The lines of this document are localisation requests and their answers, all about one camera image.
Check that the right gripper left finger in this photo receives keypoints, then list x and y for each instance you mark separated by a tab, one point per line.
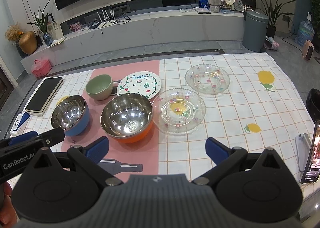
57	187

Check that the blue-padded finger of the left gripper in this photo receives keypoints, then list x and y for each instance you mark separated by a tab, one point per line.
22	138

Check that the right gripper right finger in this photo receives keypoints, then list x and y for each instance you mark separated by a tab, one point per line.
256	187

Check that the blue steel bowl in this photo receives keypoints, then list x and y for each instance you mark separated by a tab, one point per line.
72	115

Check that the green ceramic bowl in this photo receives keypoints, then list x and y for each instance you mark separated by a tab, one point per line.
100	87

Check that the orange steel bowl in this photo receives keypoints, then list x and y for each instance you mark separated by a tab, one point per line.
127	118

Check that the clear glass plate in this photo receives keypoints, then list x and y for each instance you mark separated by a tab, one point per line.
207	79
178	110

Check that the white fruit-print plate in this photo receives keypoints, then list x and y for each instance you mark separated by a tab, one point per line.
144	83

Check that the person's left hand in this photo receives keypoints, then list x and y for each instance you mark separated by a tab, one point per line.
8	214

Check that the white blue box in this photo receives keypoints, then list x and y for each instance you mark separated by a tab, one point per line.
19	124

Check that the black notebook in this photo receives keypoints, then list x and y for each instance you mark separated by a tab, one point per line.
43	96

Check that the smartphone on stand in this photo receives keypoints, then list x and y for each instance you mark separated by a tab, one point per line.
311	172

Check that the pink basket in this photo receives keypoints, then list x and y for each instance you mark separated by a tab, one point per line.
41	68

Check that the lemon checkered tablecloth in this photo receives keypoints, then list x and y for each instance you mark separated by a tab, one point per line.
261	108

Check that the golden vase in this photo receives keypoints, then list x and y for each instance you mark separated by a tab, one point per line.
28	42

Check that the pink restaurant placemat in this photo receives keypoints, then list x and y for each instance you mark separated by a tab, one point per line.
122	159

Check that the blue vase with plant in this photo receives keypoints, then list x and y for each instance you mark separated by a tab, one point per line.
41	21

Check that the white wifi router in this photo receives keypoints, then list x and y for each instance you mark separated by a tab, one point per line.
105	17

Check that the pink space heater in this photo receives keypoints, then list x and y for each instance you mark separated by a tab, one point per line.
307	50

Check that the water bottle jug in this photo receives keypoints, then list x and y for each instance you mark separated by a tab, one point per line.
305	32

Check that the grey-green trash bin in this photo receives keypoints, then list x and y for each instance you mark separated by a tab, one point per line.
255	30

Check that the potted green plant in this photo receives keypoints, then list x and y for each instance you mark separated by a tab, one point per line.
274	11

